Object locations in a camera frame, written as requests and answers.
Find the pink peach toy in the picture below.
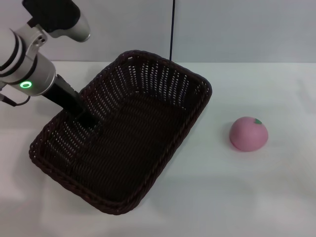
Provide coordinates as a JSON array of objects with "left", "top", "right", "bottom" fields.
[{"left": 229, "top": 116, "right": 269, "bottom": 152}]

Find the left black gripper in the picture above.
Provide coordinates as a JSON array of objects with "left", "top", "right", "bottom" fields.
[{"left": 42, "top": 73, "right": 104, "bottom": 136}]

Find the black vertical wall strip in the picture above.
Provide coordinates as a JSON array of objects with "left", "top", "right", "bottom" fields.
[{"left": 169, "top": 0, "right": 176, "bottom": 61}]

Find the left wrist camera housing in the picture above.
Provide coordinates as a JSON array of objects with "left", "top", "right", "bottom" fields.
[{"left": 21, "top": 0, "right": 91, "bottom": 43}]

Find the dark brown woven basket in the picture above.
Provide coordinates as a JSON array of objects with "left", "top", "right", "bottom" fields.
[{"left": 29, "top": 49, "right": 213, "bottom": 216}]

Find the black cable with plug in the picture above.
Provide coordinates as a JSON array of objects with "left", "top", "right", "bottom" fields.
[{"left": 0, "top": 92, "right": 32, "bottom": 107}]

